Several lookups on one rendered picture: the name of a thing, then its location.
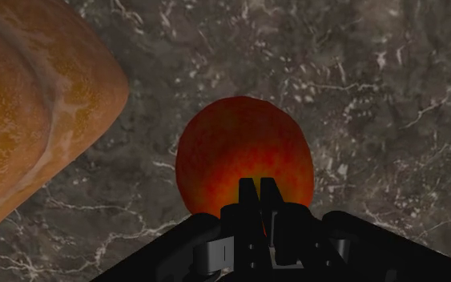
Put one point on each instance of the red apple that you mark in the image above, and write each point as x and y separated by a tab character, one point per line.
240	148

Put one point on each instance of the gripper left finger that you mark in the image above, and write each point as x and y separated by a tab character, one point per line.
194	250

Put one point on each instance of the brown bread loaf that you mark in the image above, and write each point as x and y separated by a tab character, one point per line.
33	105

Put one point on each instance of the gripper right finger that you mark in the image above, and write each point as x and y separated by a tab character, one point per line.
326	250

